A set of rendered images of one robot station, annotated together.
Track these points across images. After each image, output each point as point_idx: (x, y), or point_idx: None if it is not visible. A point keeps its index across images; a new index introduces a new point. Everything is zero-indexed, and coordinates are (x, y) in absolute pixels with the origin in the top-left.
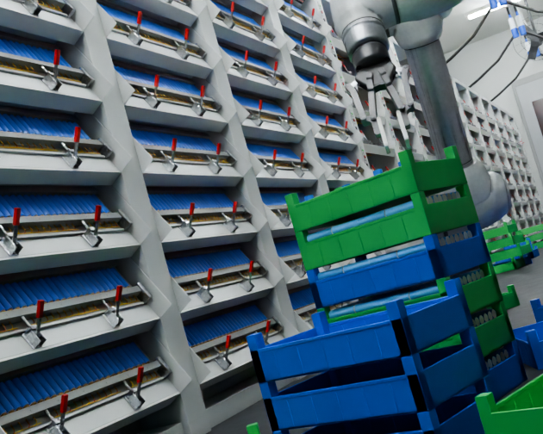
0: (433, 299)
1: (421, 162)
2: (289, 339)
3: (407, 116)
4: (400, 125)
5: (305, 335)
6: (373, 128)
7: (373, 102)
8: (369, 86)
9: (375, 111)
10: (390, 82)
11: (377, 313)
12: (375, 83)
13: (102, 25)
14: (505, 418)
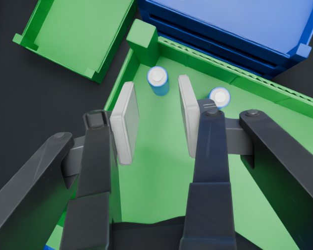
0: (165, 7)
1: (119, 71)
2: None
3: None
4: (128, 97)
5: (309, 32)
6: (215, 106)
7: (201, 148)
8: (214, 191)
9: (199, 124)
10: (73, 198)
11: (226, 30)
12: (171, 233)
13: None
14: None
